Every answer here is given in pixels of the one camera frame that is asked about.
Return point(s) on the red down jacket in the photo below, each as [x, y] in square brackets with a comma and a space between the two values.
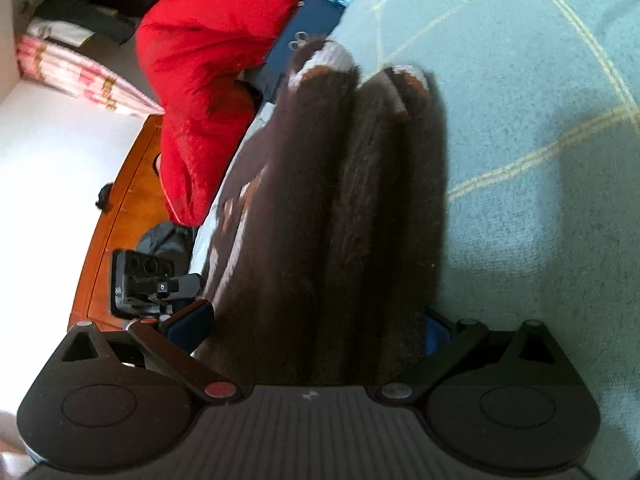
[210, 60]

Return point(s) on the white folded cloth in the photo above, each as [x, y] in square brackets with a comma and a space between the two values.
[60, 32]

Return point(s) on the dark grey cloth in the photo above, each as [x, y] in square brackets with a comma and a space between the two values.
[165, 245]

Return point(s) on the wooden bed frame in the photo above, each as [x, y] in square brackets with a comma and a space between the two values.
[115, 220]

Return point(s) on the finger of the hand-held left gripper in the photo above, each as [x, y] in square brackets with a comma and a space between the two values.
[182, 285]

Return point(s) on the pink patterned cloth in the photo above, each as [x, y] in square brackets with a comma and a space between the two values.
[80, 72]

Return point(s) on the navy pouch with cartoon badge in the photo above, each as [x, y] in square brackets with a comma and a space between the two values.
[310, 20]

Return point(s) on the black knob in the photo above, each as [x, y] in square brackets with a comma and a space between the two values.
[104, 197]

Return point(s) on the light blue bed sheet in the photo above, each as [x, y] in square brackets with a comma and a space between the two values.
[525, 110]

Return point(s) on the brown lettered sweater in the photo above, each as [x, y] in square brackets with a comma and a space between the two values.
[325, 210]

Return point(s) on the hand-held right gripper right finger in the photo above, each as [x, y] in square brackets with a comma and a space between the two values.
[437, 335]

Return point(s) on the black hanging clothes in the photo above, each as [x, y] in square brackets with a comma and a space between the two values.
[105, 5]

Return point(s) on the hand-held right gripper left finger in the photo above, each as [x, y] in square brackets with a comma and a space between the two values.
[192, 325]

